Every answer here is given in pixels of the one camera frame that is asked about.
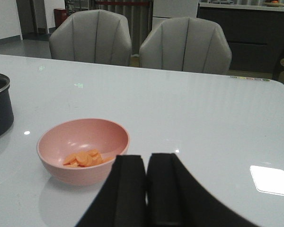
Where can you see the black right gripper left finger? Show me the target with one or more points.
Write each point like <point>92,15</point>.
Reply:
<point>121,200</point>

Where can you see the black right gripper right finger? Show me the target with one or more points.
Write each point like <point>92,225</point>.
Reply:
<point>177,199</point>

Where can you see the pink plastic bowl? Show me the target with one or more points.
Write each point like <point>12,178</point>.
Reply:
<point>109,138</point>

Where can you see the dark blue saucepan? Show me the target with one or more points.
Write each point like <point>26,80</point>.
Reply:
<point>6,112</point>

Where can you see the grey upholstered chair right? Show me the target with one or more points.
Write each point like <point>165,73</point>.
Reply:
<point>186,44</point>

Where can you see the grey upholstered chair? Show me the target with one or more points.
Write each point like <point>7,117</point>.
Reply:
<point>186,44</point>
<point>93,36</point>

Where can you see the grey upholstered chair left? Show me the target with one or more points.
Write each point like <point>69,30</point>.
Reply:
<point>93,36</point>

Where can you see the dark kitchen counter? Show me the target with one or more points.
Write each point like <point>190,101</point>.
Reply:
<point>255,34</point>

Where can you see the white cabinet block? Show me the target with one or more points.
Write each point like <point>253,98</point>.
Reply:
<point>164,9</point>

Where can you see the red trash bin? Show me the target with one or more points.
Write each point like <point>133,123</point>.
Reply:
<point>60,15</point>

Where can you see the fruit plate on counter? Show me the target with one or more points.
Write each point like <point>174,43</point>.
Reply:
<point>273,3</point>

